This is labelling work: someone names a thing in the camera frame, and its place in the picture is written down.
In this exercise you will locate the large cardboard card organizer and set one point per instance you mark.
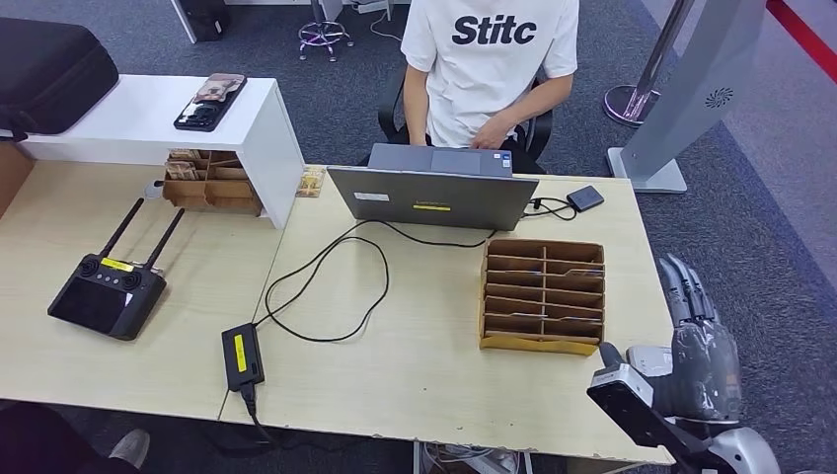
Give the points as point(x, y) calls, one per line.
point(543, 294)

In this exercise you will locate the black computer tower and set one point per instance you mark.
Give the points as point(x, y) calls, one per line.
point(201, 18)

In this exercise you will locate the person's leg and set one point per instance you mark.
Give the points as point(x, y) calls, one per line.
point(39, 445)

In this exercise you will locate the black external drive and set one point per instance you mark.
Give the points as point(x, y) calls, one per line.
point(585, 198)

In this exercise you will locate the black smartphone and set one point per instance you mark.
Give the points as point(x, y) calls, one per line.
point(198, 116)

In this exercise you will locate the small white round object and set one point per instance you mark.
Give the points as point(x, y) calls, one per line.
point(153, 190)

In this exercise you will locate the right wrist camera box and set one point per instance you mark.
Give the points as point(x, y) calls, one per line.
point(628, 399)

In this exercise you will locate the red barrier belt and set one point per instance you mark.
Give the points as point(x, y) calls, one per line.
point(801, 33)

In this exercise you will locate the small cardboard card organizer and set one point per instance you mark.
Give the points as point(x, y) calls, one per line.
point(223, 193)

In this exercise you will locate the white card reader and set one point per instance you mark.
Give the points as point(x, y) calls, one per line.
point(650, 360)

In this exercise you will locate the black power adapter yellow label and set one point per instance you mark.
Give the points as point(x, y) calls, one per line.
point(242, 356)

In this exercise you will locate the chrome stool base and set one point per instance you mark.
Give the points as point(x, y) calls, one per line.
point(325, 33)

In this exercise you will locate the person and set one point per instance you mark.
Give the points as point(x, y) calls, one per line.
point(487, 65)

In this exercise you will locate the person's left hand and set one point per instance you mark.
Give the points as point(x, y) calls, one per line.
point(490, 135)

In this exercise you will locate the person's right forearm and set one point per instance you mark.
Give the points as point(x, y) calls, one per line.
point(415, 108)

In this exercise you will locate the grey laptop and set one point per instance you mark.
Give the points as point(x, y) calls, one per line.
point(433, 199)

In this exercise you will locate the patterned card stack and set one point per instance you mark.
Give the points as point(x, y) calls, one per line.
point(181, 171)

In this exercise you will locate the white shelf riser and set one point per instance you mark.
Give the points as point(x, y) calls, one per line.
point(144, 111)

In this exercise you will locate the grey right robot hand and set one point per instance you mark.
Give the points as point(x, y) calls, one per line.
point(706, 373)

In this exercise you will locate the grey kiosk stand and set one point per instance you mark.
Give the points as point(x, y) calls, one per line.
point(693, 85)

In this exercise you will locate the black carrying case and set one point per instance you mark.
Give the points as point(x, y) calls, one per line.
point(46, 77)

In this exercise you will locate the person's left forearm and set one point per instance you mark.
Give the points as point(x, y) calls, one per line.
point(536, 101)

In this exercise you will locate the chrome stanchion post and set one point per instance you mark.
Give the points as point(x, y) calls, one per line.
point(631, 101)

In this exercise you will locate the black remote controller with antennas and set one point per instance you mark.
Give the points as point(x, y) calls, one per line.
point(106, 301)

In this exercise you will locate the grey shoe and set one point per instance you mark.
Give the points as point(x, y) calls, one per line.
point(129, 448)

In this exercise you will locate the black office chair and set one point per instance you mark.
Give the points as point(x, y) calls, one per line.
point(395, 111)

